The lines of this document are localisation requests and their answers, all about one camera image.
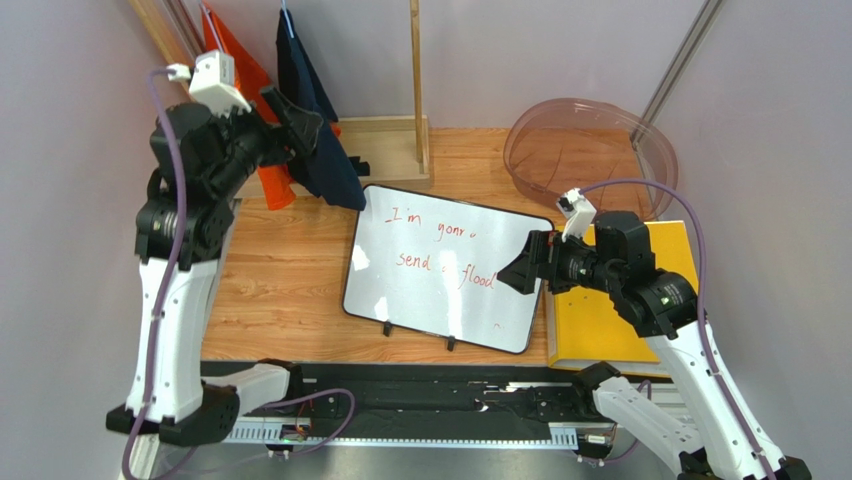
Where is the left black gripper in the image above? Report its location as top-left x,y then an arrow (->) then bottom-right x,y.
207,84 -> 320,202

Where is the navy blue t shirt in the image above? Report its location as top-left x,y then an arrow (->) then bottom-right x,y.
275,4 -> 367,211

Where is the orange t shirt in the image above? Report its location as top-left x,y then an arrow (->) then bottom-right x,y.
200,1 -> 343,212

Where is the light blue wire hanger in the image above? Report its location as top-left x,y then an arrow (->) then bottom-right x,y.
280,0 -> 295,39

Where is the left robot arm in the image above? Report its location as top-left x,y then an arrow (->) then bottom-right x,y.
105,86 -> 322,447

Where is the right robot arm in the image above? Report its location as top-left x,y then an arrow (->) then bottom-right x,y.
497,211 -> 812,479

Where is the wooden clothes rack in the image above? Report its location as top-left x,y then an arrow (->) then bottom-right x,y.
130,0 -> 432,190

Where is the white dry erase board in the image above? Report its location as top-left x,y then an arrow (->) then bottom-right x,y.
342,185 -> 553,354

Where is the transparent plastic basin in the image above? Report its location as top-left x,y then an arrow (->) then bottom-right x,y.
503,98 -> 680,207

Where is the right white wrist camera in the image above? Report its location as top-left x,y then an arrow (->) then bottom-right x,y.
557,188 -> 597,242

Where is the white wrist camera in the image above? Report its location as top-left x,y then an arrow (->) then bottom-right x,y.
167,50 -> 253,118
557,188 -> 597,242

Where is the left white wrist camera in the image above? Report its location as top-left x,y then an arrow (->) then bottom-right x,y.
167,50 -> 253,118

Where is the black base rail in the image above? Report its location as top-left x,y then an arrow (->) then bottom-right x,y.
226,362 -> 634,460

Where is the aluminium frame post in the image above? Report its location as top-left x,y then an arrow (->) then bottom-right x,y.
630,0 -> 727,146

